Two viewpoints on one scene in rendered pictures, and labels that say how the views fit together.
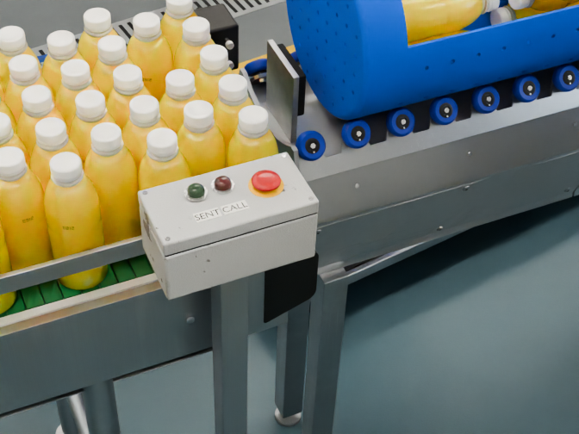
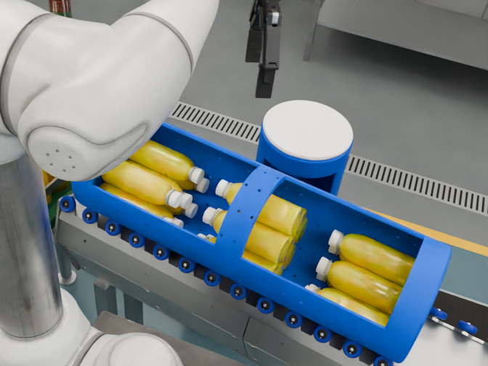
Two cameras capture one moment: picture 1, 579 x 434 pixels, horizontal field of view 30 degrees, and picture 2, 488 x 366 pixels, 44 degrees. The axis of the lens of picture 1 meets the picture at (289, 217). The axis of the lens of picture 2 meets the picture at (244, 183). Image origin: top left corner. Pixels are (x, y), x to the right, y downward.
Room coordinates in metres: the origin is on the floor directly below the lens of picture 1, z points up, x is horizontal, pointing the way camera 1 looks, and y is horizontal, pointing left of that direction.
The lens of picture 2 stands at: (0.83, -1.12, 2.18)
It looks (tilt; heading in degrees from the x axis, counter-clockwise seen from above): 44 degrees down; 48
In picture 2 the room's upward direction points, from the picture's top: 8 degrees clockwise
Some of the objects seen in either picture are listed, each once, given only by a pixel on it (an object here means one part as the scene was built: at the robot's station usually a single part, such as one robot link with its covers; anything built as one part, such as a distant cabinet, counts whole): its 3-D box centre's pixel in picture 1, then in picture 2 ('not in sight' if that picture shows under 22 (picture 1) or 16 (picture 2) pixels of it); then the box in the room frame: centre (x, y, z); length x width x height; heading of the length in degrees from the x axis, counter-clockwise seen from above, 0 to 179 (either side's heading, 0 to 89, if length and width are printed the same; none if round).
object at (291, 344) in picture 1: (292, 326); (133, 306); (1.39, -0.02, 0.31); 0.06 x 0.06 x 0.63; 25
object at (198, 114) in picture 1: (198, 114); not in sight; (1.10, 0.13, 1.09); 0.04 x 0.04 x 0.02
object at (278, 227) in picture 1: (228, 223); not in sight; (0.95, 0.08, 1.05); 0.20 x 0.10 x 0.10; 115
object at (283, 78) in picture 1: (286, 90); not in sight; (1.30, 0.01, 0.99); 0.10 x 0.02 x 0.12; 25
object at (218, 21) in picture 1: (212, 45); not in sight; (1.46, 0.14, 0.95); 0.10 x 0.07 x 0.10; 25
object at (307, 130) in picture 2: not in sight; (307, 128); (1.93, -0.17, 1.03); 0.28 x 0.28 x 0.01
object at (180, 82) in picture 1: (180, 83); not in sight; (1.17, 0.16, 1.09); 0.04 x 0.04 x 0.02
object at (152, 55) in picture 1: (151, 80); not in sight; (1.30, 0.22, 0.99); 0.07 x 0.07 x 0.19
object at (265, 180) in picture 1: (265, 182); not in sight; (0.97, 0.03, 1.11); 0.04 x 0.04 x 0.01
